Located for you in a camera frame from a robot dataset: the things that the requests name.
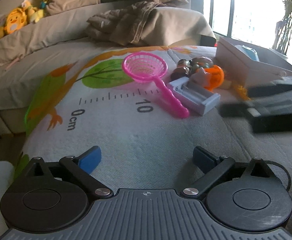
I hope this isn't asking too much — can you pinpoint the printed ruler play mat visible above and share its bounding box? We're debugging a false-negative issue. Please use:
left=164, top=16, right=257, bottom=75
left=13, top=45, right=292, bottom=230

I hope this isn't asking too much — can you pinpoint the orange toy cup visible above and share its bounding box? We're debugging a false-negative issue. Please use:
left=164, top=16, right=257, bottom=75
left=204, top=65, right=224, bottom=91

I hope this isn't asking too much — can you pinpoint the pale grey toy figure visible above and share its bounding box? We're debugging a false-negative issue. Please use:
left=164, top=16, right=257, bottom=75
left=190, top=67, right=212, bottom=87

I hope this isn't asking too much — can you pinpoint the pink teal toy figure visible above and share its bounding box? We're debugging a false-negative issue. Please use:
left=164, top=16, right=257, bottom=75
left=191, top=56, right=214, bottom=68

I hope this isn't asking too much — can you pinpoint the white grey rectangular toy box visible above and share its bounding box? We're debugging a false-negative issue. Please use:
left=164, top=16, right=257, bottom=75
left=167, top=77, right=220, bottom=116

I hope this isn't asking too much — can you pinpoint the blue packet in box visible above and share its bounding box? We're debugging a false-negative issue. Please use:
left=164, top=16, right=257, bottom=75
left=235, top=45, right=259, bottom=61

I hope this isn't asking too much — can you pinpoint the pink toy net scoop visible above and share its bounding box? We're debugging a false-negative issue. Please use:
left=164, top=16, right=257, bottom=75
left=122, top=52, right=189, bottom=118

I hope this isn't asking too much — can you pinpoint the brown crumpled blanket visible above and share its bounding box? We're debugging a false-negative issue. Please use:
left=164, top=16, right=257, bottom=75
left=86, top=0, right=189, bottom=46

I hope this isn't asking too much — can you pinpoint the pink cardboard storage box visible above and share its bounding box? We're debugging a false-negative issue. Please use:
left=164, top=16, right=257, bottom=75
left=215, top=37, right=292, bottom=88

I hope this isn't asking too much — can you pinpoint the dark brown toy figure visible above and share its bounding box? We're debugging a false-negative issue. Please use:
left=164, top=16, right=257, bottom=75
left=170, top=59, right=192, bottom=81

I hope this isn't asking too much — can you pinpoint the yellow duck plush toy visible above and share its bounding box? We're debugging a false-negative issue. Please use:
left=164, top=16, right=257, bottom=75
left=0, top=7, right=28, bottom=38

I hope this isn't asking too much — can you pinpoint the beige bed sheet cover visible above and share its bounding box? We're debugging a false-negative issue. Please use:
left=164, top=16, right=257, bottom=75
left=0, top=0, right=217, bottom=117

